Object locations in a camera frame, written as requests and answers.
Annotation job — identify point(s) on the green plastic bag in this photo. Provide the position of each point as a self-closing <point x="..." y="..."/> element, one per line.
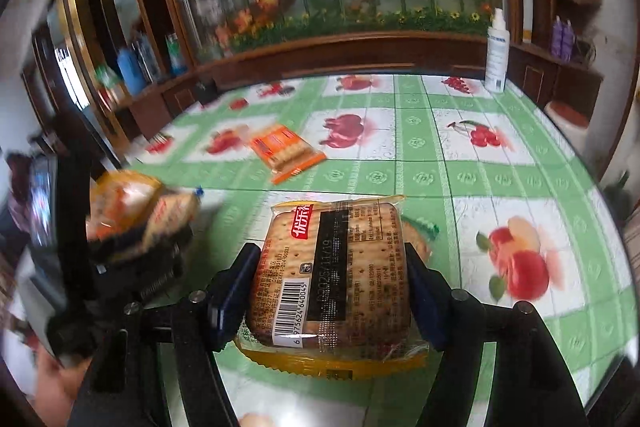
<point x="107" y="82"/>

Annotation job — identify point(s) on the orange snack packet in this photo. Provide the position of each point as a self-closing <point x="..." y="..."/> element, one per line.
<point x="135" y="207"/>

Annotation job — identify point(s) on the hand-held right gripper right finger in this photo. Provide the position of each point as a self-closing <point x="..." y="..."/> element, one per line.
<point x="427" y="307"/>

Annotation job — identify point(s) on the purple bottle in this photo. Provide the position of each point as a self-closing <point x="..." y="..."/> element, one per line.
<point x="558" y="38"/>
<point x="569" y="39"/>

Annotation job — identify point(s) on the green fruit print tablecloth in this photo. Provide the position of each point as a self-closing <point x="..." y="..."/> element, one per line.
<point x="400" y="147"/>

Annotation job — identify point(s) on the person's left hand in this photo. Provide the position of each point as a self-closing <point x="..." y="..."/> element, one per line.
<point x="57" y="387"/>

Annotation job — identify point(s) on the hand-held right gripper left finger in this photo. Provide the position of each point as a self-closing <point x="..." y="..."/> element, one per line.
<point x="227" y="307"/>

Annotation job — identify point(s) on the blue thermos flask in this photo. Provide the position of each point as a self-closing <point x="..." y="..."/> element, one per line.
<point x="131" y="74"/>

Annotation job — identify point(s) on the clear cracker packet yellow edge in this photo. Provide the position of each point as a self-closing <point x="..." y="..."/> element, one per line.
<point x="330" y="272"/>

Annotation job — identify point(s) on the small black box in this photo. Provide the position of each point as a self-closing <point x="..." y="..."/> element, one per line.
<point x="205" y="92"/>

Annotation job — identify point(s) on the white spray bottle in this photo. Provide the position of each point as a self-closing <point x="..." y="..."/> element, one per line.
<point x="496" y="57"/>

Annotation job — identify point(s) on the brown wooden cabinet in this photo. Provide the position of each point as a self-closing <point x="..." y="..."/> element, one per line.
<point x="350" y="53"/>

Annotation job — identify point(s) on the orange cracker packet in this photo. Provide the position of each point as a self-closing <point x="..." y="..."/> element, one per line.
<point x="285" y="149"/>

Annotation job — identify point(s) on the green and white bag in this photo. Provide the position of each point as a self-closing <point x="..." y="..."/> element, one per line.
<point x="177" y="57"/>

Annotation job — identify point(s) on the red round stool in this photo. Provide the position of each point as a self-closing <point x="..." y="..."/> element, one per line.
<point x="567" y="114"/>

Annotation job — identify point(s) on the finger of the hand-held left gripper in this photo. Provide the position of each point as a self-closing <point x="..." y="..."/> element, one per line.
<point x="150" y="242"/>
<point x="200" y="192"/>

